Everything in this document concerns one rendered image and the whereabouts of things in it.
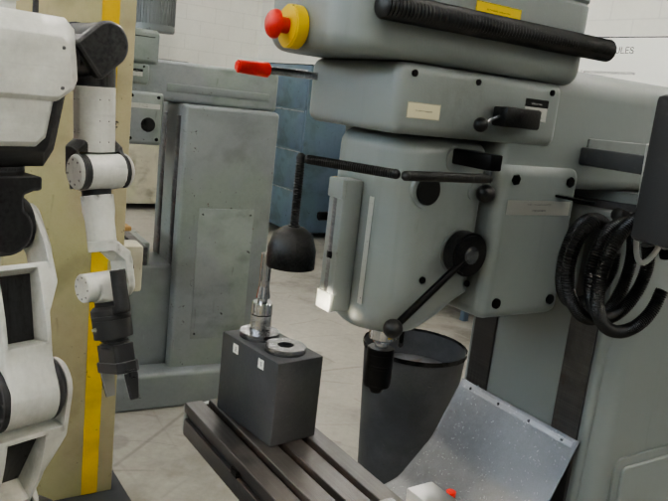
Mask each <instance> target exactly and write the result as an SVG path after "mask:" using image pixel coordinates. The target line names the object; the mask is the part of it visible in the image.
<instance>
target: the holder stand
mask: <svg viewBox="0 0 668 501"><path fill-rule="evenodd" d="M322 361H323V356H321V355H320V354H318V353H316V352H314V351H312V350H310V349H308V348H306V345H305V344H304V343H303V342H300V341H298V340H294V339H290V338H288V337H286V336H284V335H282V334H280V333H279V330H277V329H276V328H274V327H271V326H270V332H269V333H266V334H257V333H253V332H251V331H250V325H245V326H243V327H241V329H238V330H231V331H224V334H223V346H222V358H221V370H220V381H219V393H218V405H217V407H218V408H219V409H220V410H221V411H223V412H224V413H225V414H227V415H228V416H229V417H231V418H232V419H234V420H235V421H236V422H238V423H239V424H240V425H242V426H243V427H244V428H246V429H247V430H248V431H250V432H251V433H252V434H254V435H255V436H256V437H258V438H259V439H260V440H262V441H263V442H264V443H266V444H267V445H268V446H275V445H279V444H283V443H286V442H290V441H294V440H298V439H301V438H304V437H308V436H312V435H314V431H315V423H316V414H317V405H318V396H319V388H320V379H321V370H322Z"/></svg>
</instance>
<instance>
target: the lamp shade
mask: <svg viewBox="0 0 668 501"><path fill-rule="evenodd" d="M315 257H316V248H315V243H314V238H313V235H312V234H310V233H309V232H308V231H307V230H306V229H305V228H303V227H300V226H299V225H298V226H291V225H290V224H289V225H285V226H282V227H280V228H279V229H277V230H275V231H274V232H273V234H272V236H271V239H270V241H269V243H268V245H267V252H266V263H265V264H266V266H268V267H270V268H273V269H276V270H281V271H288V272H308V271H312V270H314V265H315Z"/></svg>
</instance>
